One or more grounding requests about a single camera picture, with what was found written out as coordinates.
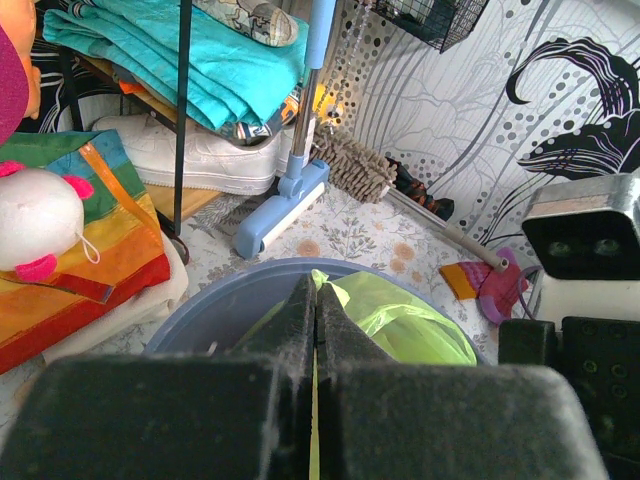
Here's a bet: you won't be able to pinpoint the wooden shelf rack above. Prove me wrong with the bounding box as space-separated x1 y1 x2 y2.
57 0 192 241

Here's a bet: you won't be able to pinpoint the blue plastic trash bin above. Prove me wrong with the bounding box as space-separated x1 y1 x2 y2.
145 258 486 365

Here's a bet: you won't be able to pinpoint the magenta fabric bag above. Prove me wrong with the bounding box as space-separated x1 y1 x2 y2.
0 30 29 143

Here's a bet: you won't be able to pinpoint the white sneakers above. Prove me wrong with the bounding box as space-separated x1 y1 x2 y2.
92 114 294 196

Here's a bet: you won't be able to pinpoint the teal folded cloth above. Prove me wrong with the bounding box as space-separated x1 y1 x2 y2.
44 1 308 129

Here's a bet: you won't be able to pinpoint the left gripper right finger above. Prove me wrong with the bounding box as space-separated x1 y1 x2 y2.
316 286 608 479

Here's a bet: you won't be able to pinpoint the black wire basket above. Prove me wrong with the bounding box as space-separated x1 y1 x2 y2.
372 0 489 53

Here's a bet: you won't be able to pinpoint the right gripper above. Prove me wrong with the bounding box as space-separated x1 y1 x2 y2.
498 316 639 479

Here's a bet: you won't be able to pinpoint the blue floor mop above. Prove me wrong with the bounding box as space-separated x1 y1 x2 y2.
233 0 336 259

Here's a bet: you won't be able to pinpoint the rainbow striped bag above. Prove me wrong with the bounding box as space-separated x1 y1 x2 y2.
1 130 186 371

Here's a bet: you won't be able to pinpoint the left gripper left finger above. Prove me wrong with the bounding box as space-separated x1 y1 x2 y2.
1 276 316 479

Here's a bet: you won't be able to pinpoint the patterned grey slipper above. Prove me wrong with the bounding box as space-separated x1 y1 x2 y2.
193 0 299 48

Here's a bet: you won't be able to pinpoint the pink round plush doll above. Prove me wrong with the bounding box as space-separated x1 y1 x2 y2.
1 161 101 283

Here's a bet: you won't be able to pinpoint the green plastic trash bag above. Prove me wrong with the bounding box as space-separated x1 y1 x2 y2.
233 271 477 479

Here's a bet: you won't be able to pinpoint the grey chenille duster mop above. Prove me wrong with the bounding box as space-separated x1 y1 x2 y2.
309 122 510 272

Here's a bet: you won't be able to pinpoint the dark folded umbrella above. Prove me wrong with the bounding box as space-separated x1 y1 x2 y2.
386 157 455 221

